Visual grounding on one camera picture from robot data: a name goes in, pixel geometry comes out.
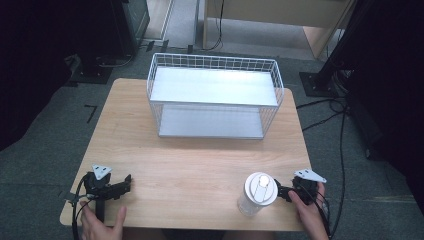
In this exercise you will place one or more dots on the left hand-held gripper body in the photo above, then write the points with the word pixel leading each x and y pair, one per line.
pixel 100 186

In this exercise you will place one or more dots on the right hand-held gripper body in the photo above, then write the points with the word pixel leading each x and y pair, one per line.
pixel 305 185

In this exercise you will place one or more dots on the white cup with lid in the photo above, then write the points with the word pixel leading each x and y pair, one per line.
pixel 258 193

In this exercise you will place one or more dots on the person's right hand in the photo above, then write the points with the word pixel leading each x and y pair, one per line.
pixel 310 216

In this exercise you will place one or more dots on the person's left hand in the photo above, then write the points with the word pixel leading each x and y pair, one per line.
pixel 100 230

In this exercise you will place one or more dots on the black cabinet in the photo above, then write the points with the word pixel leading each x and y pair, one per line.
pixel 131 23

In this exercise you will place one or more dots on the light wooden desk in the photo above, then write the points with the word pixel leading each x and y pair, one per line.
pixel 280 15

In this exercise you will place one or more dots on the black stand with base plate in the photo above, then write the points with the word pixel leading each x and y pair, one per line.
pixel 91 68
pixel 328 71

